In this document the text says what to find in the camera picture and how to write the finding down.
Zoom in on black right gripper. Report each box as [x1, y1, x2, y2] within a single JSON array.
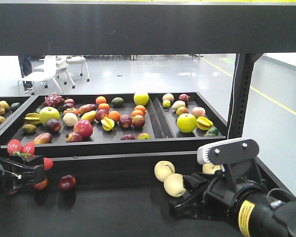
[[169, 172, 252, 222]]

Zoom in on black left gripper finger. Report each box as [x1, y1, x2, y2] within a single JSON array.
[[0, 155, 44, 169], [0, 166, 46, 192]]

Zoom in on red strawberry bunch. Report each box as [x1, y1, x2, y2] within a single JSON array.
[[6, 139, 54, 171]]

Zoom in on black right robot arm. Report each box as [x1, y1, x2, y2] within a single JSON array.
[[169, 171, 296, 237]]

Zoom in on red dragon fruit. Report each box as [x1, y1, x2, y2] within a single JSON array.
[[43, 92, 64, 108]]

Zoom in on black fruit display shelf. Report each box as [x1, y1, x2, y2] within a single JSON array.
[[0, 0, 296, 237]]

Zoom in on dark red apple left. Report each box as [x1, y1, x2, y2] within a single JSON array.
[[31, 178, 49, 191]]

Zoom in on dark red apple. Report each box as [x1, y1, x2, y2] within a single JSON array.
[[31, 178, 49, 191], [59, 175, 76, 192]]

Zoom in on pale pear centre lower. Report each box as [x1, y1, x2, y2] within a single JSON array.
[[163, 173, 186, 198]]

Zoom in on pale pear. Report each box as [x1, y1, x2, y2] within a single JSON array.
[[202, 163, 221, 174], [154, 160, 175, 182], [163, 173, 186, 198]]

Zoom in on pale pear right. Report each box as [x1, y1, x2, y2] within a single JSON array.
[[202, 163, 221, 174]]

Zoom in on dark red apple right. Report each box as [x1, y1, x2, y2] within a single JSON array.
[[59, 175, 76, 192]]

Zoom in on pale pear centre upper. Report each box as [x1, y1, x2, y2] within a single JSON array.
[[154, 160, 175, 182]]

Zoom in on green apple left tray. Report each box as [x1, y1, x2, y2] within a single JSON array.
[[39, 107, 60, 125]]

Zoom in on green apple tray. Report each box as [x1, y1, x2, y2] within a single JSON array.
[[177, 113, 196, 133], [39, 107, 60, 125]]

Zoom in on large red apple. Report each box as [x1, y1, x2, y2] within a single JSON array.
[[73, 119, 93, 139]]

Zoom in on yellow starfruit right tray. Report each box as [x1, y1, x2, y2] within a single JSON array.
[[196, 117, 213, 131]]

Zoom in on green apple right tray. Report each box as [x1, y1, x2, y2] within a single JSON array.
[[177, 113, 196, 133]]

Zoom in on yellow starfruit centre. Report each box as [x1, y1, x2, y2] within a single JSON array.
[[101, 117, 115, 131]]

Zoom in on white plastic chair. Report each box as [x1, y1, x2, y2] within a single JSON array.
[[18, 55, 63, 94]]

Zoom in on person in dark clothes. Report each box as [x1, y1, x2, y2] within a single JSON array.
[[18, 55, 33, 93]]

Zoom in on yellow green pomelo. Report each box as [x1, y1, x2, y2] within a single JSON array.
[[133, 92, 149, 106]]

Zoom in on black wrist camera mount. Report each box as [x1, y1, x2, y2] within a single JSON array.
[[197, 137, 261, 193]]

